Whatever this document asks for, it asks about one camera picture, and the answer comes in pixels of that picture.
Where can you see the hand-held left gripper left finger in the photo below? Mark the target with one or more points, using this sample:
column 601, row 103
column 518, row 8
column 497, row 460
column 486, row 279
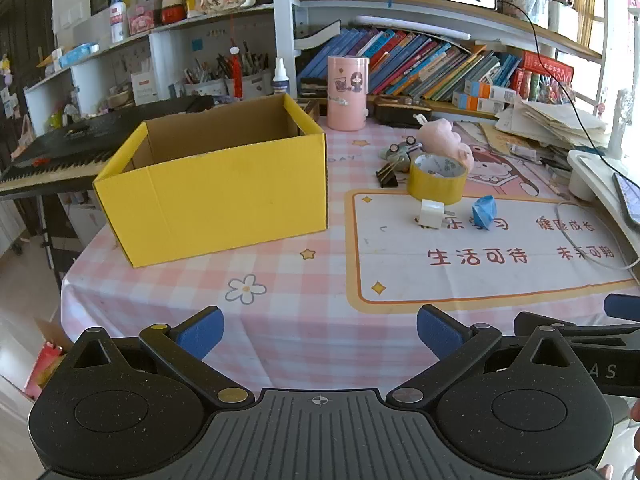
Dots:
column 200, row 332

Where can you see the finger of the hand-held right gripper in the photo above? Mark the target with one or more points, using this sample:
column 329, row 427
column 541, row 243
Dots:
column 590, row 332
column 622, row 307

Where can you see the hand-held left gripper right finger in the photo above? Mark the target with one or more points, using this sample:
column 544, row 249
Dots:
column 440, row 332

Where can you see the yellow cardboard box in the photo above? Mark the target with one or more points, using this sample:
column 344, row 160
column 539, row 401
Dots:
column 215, row 200

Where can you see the yellow tape roll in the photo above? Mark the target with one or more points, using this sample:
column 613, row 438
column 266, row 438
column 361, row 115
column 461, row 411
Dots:
column 435, row 191

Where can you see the pink plush pig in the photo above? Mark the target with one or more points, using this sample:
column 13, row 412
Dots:
column 440, row 135

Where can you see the pink checked desktop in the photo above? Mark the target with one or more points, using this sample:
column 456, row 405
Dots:
column 200, row 300

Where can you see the person's right hand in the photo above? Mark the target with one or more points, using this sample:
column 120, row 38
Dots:
column 636, row 425

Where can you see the dark smartphone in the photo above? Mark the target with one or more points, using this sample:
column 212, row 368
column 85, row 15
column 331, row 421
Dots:
column 630, row 200

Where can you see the white charger cube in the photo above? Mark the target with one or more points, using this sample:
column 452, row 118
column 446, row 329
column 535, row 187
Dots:
column 430, row 215

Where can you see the blue folded paper ball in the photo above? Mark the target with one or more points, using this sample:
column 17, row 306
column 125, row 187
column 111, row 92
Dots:
column 484, row 210

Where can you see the white desk stand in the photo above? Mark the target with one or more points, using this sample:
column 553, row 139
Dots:
column 585, row 175

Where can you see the red paper bag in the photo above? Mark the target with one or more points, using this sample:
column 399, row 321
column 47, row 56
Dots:
column 45, row 370

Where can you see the black binder clip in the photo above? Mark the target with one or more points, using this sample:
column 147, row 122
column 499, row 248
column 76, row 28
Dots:
column 387, row 175

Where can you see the black keyboard stand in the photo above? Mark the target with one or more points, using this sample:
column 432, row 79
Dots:
column 50, row 230

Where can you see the small green toy car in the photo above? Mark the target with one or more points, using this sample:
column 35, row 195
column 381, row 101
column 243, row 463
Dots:
column 400, row 152

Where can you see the small white packet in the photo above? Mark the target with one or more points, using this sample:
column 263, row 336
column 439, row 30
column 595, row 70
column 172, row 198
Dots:
column 522, row 150

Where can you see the stack of loose papers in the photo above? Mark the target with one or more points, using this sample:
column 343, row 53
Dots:
column 550, row 120

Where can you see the brown paper folder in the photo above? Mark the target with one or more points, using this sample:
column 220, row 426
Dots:
column 500, row 137

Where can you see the dark brown wooden box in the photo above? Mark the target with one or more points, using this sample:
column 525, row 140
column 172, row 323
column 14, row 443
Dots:
column 400, row 112

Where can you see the black electronic keyboard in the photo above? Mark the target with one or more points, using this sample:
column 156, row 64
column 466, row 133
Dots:
column 75, row 145

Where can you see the colourful pen pack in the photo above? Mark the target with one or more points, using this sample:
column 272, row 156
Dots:
column 555, row 90

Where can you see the orange and white carton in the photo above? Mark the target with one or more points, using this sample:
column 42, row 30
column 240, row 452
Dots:
column 475, row 104
column 492, row 91

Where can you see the white pen cup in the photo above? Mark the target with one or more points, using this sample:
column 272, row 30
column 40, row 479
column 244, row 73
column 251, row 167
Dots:
column 205, row 87
column 255, row 85

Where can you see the pink cylinder container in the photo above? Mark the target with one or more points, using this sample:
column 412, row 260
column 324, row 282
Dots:
column 347, row 105

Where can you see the wooden chessboard box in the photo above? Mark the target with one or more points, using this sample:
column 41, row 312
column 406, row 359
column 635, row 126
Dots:
column 310, row 110

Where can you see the white box with red label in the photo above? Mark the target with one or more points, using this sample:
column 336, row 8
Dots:
column 144, row 87

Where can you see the thick red book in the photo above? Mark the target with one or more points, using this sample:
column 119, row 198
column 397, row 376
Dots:
column 547, row 65

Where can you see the red tassel ornament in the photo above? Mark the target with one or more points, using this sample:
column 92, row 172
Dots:
column 236, row 75

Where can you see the white spray bottle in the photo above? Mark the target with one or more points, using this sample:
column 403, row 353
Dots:
column 281, row 80

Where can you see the row of leaning books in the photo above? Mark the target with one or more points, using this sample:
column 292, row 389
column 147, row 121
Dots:
column 410, row 65

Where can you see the white storage bins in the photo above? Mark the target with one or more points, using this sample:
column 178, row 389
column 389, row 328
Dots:
column 560, row 17

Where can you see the blue tissue pack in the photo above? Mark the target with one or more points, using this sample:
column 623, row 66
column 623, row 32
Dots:
column 77, row 55

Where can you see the pink gift box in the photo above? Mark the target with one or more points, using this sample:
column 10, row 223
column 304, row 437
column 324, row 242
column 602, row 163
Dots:
column 141, row 20

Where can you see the white lotion bottle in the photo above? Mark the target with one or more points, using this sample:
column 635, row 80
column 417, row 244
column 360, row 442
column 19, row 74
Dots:
column 118, row 20

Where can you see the red jar with white lid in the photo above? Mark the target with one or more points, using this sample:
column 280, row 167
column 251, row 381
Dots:
column 172, row 10

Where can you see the white bookshelf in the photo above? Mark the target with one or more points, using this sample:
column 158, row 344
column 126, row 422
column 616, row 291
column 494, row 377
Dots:
column 282, row 10

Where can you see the dark wooden door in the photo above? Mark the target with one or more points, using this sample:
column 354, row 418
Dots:
column 25, row 20

